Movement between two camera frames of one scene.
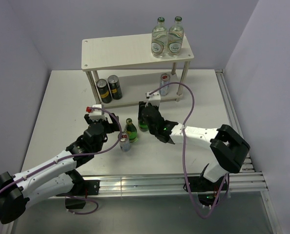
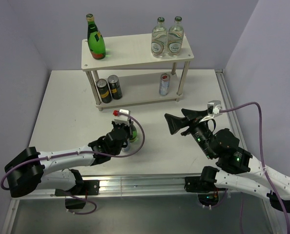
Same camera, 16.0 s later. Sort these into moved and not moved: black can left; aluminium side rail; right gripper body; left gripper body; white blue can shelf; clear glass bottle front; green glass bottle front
Moved: left gripper body; right gripper body
Not moved: green glass bottle front; white blue can shelf; clear glass bottle front; black can left; aluminium side rail
